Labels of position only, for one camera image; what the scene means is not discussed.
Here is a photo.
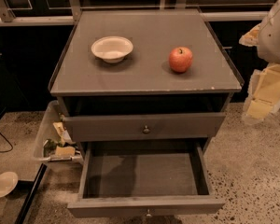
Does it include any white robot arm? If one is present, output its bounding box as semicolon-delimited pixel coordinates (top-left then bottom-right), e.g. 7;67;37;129
239;0;280;124

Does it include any clear plastic bin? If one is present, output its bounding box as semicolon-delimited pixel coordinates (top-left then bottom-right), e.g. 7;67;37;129
33;101;83;167

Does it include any yellow packet in bin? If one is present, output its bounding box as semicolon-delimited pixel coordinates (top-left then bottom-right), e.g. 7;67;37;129
55;147;76;157

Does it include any black cable on floor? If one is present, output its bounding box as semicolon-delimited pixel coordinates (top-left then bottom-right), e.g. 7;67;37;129
0;125;15;154

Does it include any metal railing frame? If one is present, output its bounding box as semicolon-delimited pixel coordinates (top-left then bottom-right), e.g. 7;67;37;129
0;0;280;28

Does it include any white plate on floor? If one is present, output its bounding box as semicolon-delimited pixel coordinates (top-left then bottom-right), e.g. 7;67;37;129
0;172;19;198

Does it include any grey drawer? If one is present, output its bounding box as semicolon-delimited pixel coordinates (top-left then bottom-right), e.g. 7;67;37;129
63;112;225;142
68;139;224;217

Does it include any grey top drawer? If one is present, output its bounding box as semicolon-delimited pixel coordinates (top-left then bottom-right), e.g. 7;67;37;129
63;112;225;142

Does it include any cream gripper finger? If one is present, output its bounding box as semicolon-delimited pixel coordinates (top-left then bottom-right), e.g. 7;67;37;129
239;24;260;47

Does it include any white paper bowl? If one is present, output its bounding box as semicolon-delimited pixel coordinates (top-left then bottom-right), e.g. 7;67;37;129
91;36;133;63

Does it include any red apple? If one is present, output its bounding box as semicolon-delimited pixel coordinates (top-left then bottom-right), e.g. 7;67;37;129
169;47;193;73

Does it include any grey wooden drawer cabinet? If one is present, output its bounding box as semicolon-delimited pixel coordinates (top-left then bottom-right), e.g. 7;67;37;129
48;8;245;161

